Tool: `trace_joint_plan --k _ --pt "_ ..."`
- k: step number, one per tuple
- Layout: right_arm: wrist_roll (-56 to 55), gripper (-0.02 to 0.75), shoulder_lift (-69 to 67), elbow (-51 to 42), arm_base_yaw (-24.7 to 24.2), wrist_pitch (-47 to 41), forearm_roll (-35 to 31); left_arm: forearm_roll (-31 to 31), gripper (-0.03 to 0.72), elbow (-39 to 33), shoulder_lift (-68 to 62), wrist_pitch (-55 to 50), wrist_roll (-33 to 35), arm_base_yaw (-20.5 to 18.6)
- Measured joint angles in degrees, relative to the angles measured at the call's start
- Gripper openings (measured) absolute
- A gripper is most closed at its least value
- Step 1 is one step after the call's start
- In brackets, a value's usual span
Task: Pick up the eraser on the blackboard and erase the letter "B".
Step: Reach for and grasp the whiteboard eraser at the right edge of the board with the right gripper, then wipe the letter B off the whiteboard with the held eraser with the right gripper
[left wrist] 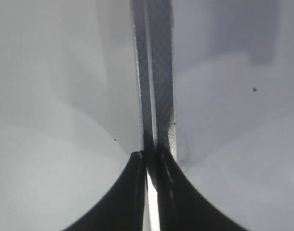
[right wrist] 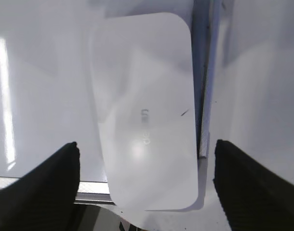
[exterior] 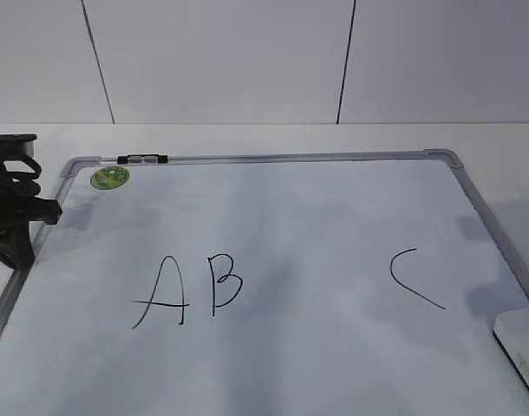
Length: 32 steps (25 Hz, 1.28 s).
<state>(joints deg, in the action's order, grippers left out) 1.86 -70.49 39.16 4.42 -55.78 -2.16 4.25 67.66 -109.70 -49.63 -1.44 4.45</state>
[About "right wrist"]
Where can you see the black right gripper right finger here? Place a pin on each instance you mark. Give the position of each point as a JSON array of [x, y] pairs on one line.
[[253, 198]]

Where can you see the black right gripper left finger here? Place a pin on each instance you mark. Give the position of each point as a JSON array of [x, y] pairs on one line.
[[42, 200]]

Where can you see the white board with grey frame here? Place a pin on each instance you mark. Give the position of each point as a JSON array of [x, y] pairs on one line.
[[46, 93]]

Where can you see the white rectangular board eraser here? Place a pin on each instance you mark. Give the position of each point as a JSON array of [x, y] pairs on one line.
[[142, 79]]

